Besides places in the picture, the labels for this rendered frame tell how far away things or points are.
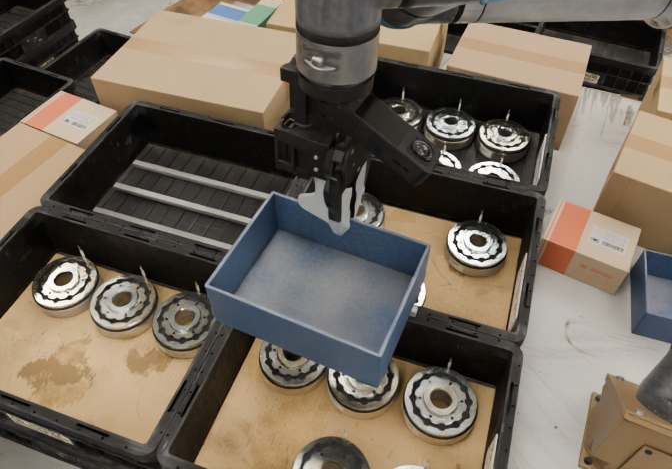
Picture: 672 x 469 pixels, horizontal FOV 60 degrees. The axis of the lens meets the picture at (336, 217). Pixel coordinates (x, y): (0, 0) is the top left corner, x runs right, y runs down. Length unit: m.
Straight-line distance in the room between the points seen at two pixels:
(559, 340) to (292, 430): 0.53
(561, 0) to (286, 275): 0.43
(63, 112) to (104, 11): 2.24
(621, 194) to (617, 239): 0.09
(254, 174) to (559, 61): 0.77
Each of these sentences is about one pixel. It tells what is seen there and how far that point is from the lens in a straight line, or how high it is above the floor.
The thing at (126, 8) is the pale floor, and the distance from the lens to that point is 3.59.
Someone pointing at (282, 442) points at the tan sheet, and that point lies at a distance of 0.86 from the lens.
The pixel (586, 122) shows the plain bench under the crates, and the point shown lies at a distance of 1.60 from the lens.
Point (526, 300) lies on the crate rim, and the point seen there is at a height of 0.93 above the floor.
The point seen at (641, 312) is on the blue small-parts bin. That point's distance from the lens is 1.17.
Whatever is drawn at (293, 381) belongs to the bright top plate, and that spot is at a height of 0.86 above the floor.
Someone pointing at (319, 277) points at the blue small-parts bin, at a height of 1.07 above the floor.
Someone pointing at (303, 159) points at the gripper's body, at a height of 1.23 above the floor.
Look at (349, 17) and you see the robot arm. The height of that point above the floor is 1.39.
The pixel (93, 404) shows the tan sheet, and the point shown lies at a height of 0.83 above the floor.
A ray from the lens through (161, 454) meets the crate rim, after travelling 0.77.
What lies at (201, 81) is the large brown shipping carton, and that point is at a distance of 1.30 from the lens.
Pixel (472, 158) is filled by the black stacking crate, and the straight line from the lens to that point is 1.21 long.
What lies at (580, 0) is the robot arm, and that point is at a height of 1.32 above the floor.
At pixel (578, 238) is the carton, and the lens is 1.20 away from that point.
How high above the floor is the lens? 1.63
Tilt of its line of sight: 49 degrees down
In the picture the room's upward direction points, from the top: straight up
